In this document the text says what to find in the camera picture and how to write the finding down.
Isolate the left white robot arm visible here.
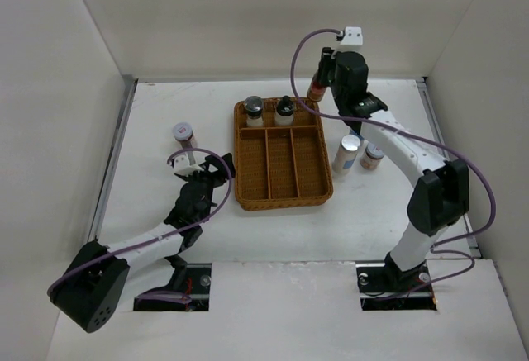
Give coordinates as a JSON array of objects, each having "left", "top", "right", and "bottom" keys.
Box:
[{"left": 47, "top": 148, "right": 236, "bottom": 333}]

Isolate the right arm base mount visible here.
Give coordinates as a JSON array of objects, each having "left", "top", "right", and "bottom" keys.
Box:
[{"left": 356, "top": 262, "right": 437, "bottom": 311}]

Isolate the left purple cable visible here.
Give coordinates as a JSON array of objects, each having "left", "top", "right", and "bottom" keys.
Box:
[{"left": 47, "top": 149, "right": 232, "bottom": 302}]

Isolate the left metal frame rail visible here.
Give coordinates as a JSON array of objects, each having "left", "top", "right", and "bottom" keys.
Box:
[{"left": 82, "top": 74, "right": 138, "bottom": 245}]

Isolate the brown wicker divided tray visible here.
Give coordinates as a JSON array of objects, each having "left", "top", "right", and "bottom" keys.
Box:
[{"left": 234, "top": 97, "right": 333, "bottom": 211}]

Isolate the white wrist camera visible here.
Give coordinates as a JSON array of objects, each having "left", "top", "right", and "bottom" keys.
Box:
[
  {"left": 336, "top": 26, "right": 363, "bottom": 53},
  {"left": 169, "top": 155, "right": 203, "bottom": 177}
]

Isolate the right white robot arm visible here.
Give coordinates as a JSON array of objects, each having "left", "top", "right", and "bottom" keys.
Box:
[{"left": 317, "top": 47, "right": 469, "bottom": 292}]

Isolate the grey-lid dark spice jar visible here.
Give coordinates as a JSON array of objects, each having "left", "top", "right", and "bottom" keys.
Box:
[{"left": 172, "top": 121, "right": 197, "bottom": 149}]

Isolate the right metal frame rail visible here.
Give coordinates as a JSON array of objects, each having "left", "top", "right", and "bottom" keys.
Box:
[{"left": 417, "top": 76, "right": 480, "bottom": 254}]

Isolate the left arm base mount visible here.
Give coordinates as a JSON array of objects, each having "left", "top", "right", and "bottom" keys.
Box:
[{"left": 132, "top": 255, "right": 212, "bottom": 312}]

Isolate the red sauce bottle yellow cap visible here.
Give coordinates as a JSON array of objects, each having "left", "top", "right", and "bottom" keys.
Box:
[{"left": 306, "top": 72, "right": 327, "bottom": 102}]

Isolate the black-knob salt shaker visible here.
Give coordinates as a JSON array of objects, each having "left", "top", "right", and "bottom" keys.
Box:
[{"left": 274, "top": 96, "right": 294, "bottom": 126}]

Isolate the metal frame rail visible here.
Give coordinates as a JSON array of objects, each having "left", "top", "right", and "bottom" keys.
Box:
[
  {"left": 417, "top": 76, "right": 480, "bottom": 254},
  {"left": 82, "top": 74, "right": 138, "bottom": 245}
]

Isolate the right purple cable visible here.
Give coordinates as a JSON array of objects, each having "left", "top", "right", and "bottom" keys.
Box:
[{"left": 291, "top": 28, "right": 497, "bottom": 296}]

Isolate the purple cable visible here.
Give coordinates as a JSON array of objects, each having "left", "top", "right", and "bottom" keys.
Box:
[
  {"left": 47, "top": 149, "right": 232, "bottom": 302},
  {"left": 291, "top": 28, "right": 497, "bottom": 296}
]

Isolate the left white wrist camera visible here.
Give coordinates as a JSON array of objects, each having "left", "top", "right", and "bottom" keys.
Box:
[{"left": 169, "top": 155, "right": 203, "bottom": 177}]

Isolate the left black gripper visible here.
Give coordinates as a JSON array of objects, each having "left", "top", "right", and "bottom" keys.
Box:
[{"left": 181, "top": 154, "right": 233, "bottom": 201}]

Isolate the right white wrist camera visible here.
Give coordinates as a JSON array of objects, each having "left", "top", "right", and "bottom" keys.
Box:
[{"left": 336, "top": 26, "right": 363, "bottom": 53}]

